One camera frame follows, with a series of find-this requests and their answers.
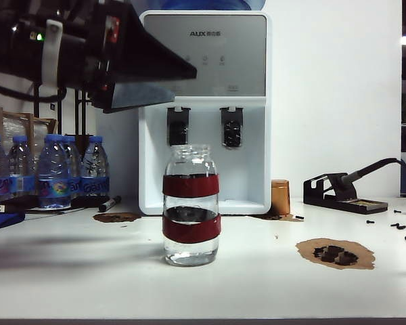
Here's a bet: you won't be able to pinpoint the wooden frame with plastic wrap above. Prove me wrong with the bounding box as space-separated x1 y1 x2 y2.
0 105 59 177

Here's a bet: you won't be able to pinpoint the large brown paper patch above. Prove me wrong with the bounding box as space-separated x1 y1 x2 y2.
295 238 376 271

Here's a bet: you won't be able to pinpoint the black soldering iron stand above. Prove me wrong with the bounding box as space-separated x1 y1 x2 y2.
303 173 388 215

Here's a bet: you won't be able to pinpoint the amber plastic cup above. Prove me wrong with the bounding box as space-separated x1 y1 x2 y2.
271 179 291 216

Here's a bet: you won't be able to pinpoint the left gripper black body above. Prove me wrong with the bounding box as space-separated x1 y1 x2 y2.
83 0 130 112

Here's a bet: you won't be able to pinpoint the white cable strap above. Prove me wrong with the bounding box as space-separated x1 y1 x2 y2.
41 19 64 96

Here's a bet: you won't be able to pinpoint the black stair railing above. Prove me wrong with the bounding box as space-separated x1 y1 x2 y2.
33 83 96 138

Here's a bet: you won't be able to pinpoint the black dispenser tap paddle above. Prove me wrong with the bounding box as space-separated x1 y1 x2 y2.
219 106 244 149
166 106 191 147

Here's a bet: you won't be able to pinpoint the black marker pen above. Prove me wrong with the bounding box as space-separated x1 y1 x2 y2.
99 195 122 213

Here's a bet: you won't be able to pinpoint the water bottle rainbow label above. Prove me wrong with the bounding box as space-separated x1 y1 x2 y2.
37 133 72 209

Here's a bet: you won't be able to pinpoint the black soldering iron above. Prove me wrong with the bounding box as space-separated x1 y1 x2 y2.
336 157 406 194

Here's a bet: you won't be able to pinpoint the blue cloth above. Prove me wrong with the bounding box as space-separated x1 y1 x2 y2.
0 202 26 234

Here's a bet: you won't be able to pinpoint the white AUX water dispenser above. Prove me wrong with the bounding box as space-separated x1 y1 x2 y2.
137 9 273 217

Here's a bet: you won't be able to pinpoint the black table cable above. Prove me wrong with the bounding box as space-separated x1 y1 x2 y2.
1 195 104 213

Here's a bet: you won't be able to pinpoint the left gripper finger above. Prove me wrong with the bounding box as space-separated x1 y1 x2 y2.
116 0 198 85
103 83 175 114

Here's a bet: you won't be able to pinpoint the glass jar two red bands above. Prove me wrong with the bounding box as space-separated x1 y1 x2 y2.
162 144 221 267

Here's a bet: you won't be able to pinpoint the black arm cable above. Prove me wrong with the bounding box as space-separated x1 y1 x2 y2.
0 81 68 103

